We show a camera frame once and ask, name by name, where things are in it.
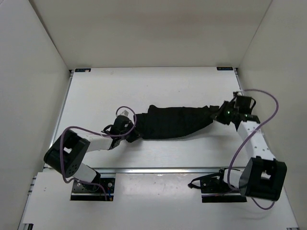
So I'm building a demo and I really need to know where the blue right corner label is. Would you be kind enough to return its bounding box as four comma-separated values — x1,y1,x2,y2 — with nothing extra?
216,67,234,71

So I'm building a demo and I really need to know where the blue left corner label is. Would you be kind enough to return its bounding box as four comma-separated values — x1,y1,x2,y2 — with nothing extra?
74,68,91,72

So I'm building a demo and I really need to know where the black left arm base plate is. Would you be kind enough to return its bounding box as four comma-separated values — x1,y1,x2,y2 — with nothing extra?
70,174,116,202

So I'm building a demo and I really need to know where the blue corner label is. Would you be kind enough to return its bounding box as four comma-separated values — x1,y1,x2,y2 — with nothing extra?
74,68,91,72
216,67,234,71

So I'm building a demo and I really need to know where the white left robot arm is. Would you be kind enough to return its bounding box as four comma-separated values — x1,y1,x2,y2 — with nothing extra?
44,114,140,191

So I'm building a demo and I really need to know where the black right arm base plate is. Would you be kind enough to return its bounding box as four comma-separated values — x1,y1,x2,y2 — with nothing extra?
200,176,247,203

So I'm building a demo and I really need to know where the black pleated skirt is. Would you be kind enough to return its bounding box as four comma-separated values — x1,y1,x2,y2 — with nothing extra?
135,105,219,139

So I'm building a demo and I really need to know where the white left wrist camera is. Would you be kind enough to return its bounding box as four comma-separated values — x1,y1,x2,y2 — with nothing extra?
120,110,129,117

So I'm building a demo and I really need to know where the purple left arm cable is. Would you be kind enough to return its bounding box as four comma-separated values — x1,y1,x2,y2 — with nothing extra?
60,106,137,201

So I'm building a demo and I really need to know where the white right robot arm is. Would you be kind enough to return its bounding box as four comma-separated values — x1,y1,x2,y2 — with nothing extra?
188,92,287,202

